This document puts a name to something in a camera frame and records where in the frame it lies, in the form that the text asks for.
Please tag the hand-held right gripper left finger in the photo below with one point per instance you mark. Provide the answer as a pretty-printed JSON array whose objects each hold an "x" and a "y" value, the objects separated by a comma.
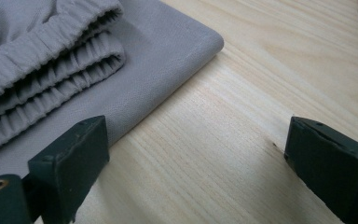
[{"x": 71, "y": 161}]

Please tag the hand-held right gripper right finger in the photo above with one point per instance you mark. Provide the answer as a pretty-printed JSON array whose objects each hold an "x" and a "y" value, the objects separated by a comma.
[{"x": 335, "y": 168}]

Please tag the grey pants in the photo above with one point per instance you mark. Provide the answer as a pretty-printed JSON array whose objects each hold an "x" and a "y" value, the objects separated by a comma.
[{"x": 155, "y": 77}]

